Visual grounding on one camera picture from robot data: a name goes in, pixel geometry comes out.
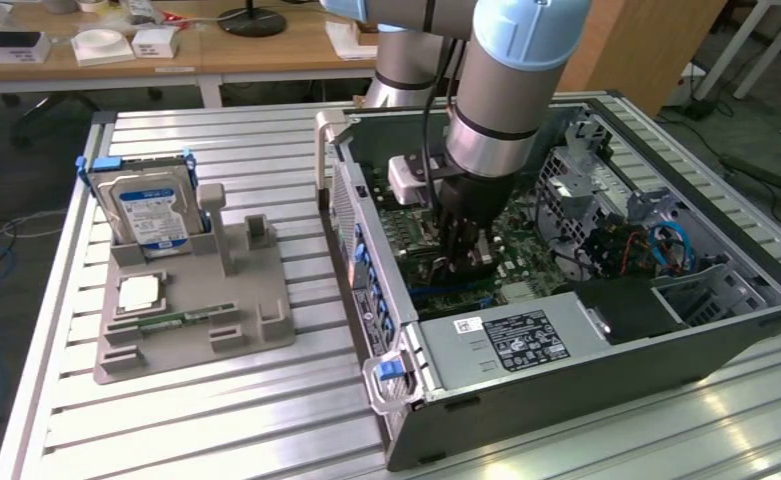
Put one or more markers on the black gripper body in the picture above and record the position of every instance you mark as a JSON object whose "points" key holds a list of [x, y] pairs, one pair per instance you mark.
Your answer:
{"points": [[472, 200]]}

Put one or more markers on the green gpu card black fan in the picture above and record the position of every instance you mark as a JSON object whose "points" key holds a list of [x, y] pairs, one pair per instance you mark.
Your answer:
{"points": [[472, 277]]}

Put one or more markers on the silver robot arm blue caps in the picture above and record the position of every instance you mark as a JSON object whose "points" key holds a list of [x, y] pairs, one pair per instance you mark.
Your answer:
{"points": [[496, 100]]}

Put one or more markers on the blue expansion slot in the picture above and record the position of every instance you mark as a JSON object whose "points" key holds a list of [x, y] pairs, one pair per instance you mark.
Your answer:
{"points": [[426, 291]]}

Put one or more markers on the green motherboard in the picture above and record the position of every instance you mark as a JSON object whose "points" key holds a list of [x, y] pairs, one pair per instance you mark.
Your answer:
{"points": [[523, 250]]}

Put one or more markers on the silver chipset heat sink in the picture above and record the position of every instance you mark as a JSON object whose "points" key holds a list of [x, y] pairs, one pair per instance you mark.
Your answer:
{"points": [[520, 292]]}

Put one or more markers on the perforated metal disk bay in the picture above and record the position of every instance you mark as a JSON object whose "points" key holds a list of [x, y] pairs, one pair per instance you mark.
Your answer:
{"points": [[576, 195]]}

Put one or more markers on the gray power supply with label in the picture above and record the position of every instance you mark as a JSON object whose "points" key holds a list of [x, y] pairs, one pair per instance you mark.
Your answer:
{"points": [[530, 335]]}

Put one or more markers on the blue case latch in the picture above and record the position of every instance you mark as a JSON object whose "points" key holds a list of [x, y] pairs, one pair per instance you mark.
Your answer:
{"points": [[390, 372]]}

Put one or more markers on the gray printed parts rack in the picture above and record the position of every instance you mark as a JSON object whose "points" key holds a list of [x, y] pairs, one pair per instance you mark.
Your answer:
{"points": [[229, 300]]}

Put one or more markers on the white paper box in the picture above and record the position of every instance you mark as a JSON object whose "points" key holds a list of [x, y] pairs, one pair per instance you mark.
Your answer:
{"points": [[352, 42]]}

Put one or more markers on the slanted metal disk bay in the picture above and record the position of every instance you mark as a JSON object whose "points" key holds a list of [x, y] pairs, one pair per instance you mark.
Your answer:
{"points": [[696, 285]]}

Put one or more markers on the black power adapter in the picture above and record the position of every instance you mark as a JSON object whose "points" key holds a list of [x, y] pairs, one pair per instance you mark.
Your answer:
{"points": [[696, 110]]}

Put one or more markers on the open black pc case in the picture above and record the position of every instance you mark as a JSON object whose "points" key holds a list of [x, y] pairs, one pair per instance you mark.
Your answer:
{"points": [[563, 425]]}

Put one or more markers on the wooden cabinet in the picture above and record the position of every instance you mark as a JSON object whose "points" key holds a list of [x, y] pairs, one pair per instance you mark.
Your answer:
{"points": [[643, 50]]}

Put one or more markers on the wooden desk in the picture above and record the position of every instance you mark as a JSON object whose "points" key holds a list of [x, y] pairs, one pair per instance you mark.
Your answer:
{"points": [[249, 52]]}

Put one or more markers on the green ram stick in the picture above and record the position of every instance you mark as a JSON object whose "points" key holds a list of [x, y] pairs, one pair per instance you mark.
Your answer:
{"points": [[176, 316]]}

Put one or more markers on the hard disk in blue caddy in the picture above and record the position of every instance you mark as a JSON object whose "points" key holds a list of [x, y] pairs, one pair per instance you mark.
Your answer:
{"points": [[149, 210]]}

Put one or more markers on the black lamp base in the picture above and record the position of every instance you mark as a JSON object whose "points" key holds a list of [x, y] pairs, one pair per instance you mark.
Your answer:
{"points": [[252, 22]]}

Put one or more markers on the cpu chip silver lid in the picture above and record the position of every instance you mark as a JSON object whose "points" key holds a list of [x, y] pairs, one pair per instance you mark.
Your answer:
{"points": [[139, 295]]}

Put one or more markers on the white labelled box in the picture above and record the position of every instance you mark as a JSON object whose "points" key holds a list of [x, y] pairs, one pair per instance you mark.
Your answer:
{"points": [[152, 45]]}

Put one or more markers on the gray cup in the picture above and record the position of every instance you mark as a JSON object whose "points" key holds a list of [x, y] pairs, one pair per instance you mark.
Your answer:
{"points": [[60, 6]]}

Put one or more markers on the white box black lid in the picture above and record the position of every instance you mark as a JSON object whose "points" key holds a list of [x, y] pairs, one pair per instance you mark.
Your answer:
{"points": [[19, 52]]}

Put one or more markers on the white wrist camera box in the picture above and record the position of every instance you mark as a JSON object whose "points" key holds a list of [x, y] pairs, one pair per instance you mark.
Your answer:
{"points": [[410, 182]]}

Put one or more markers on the white table frame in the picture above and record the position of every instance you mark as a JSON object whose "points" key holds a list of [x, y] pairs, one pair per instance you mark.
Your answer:
{"points": [[760, 50]]}

